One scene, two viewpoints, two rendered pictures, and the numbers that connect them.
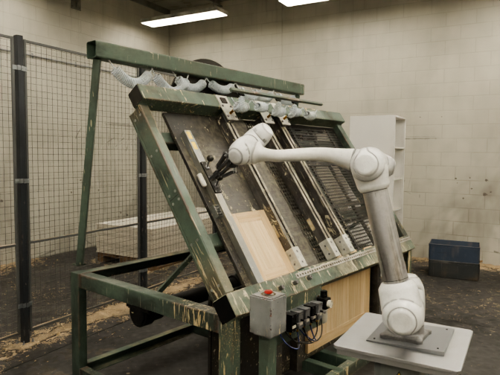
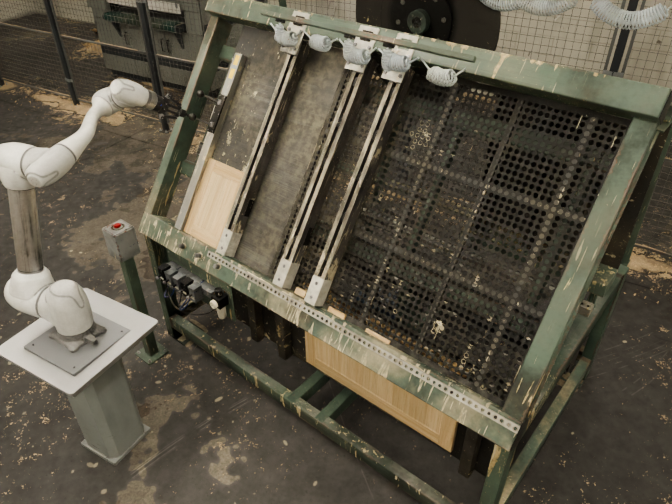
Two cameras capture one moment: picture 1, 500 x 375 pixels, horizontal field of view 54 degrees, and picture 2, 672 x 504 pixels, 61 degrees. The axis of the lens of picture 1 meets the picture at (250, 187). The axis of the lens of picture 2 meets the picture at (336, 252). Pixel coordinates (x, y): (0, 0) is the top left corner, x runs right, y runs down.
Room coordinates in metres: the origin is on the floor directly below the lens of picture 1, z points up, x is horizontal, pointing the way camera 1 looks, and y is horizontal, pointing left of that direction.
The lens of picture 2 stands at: (3.26, -2.53, 2.56)
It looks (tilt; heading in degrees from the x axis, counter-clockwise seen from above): 36 degrees down; 90
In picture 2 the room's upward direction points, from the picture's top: straight up
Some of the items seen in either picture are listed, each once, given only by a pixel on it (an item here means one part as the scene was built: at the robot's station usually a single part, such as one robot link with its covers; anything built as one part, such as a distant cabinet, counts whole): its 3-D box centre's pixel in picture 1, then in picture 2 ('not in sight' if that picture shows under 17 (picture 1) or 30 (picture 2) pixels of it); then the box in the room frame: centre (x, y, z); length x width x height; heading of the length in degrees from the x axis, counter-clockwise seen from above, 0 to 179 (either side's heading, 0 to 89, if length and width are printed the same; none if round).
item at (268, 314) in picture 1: (268, 313); (121, 241); (2.12, -0.09, 0.84); 0.12 x 0.12 x 0.18; 51
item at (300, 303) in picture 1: (307, 318); (190, 290); (2.51, -0.31, 0.69); 0.50 x 0.14 x 0.24; 141
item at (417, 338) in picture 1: (407, 327); (79, 330); (2.11, -0.71, 0.79); 0.22 x 0.18 x 0.06; 146
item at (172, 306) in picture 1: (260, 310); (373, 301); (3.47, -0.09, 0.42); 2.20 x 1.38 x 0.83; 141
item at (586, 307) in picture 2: not in sight; (451, 251); (3.79, -0.40, 1.00); 1.30 x 0.05 x 0.04; 141
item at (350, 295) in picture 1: (341, 297); (376, 364); (3.45, -0.66, 0.53); 0.90 x 0.02 x 0.55; 141
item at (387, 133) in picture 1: (376, 194); not in sight; (6.47, -1.69, 1.03); 0.61 x 0.58 x 2.05; 151
